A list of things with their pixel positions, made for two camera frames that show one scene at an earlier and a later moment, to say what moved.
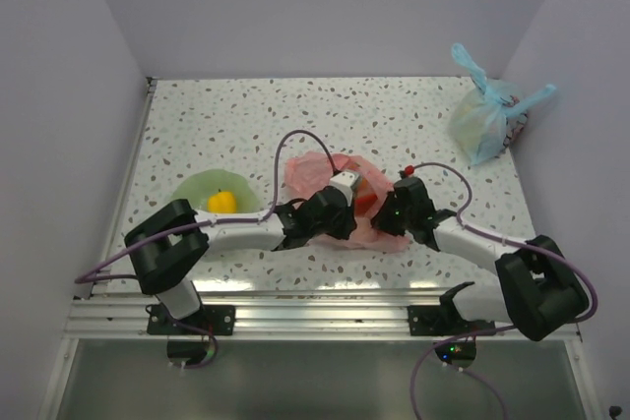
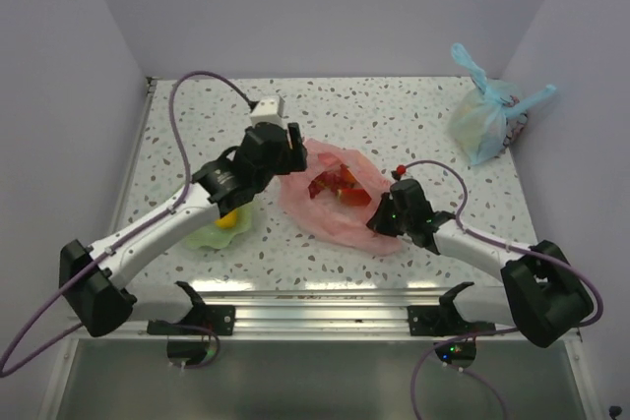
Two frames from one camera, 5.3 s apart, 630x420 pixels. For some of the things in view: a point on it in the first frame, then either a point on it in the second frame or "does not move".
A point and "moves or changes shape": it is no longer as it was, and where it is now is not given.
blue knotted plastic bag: (484, 121) does not move
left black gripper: (348, 224) -> (296, 161)
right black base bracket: (445, 319) does not move
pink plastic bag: (310, 172) moves or changes shape
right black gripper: (380, 220) does not move
